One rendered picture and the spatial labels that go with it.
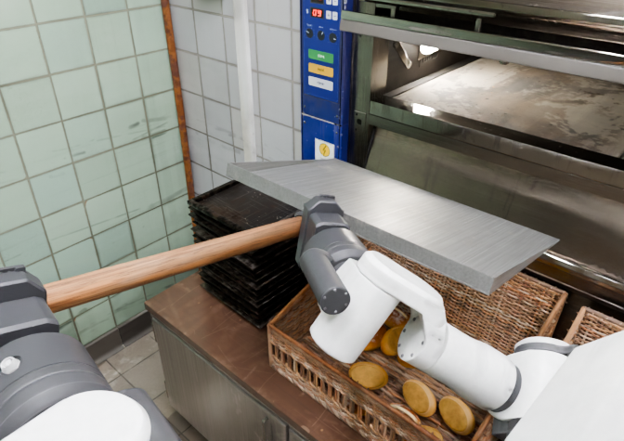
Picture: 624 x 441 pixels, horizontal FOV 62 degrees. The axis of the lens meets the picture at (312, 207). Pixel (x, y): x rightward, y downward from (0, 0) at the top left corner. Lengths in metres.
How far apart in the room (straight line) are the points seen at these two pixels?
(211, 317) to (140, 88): 0.89
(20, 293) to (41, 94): 1.41
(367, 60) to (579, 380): 1.14
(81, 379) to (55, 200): 1.60
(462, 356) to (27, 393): 0.45
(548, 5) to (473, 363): 0.75
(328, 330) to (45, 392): 0.31
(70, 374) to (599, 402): 0.34
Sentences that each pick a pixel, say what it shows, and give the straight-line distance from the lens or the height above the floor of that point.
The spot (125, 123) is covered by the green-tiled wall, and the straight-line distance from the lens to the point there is 2.02.
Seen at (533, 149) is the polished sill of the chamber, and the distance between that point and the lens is 1.26.
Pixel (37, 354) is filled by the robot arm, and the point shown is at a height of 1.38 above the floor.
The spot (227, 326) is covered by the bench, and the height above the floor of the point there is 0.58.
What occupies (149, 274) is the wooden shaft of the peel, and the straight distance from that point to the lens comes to 0.61.
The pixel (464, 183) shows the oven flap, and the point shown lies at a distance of 1.37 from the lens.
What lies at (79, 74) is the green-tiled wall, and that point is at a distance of 1.91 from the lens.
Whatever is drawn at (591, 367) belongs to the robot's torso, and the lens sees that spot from 0.41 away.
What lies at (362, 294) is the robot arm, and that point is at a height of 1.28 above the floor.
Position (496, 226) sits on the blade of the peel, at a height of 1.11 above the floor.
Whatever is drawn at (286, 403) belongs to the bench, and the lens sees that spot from 1.37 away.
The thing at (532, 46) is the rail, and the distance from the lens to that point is 1.05.
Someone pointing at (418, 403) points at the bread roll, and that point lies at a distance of 1.33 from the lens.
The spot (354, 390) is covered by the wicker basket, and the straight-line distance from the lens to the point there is 1.22.
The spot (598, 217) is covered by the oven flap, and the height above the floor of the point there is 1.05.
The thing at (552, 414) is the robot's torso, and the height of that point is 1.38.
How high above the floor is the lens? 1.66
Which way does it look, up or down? 31 degrees down
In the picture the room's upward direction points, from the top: straight up
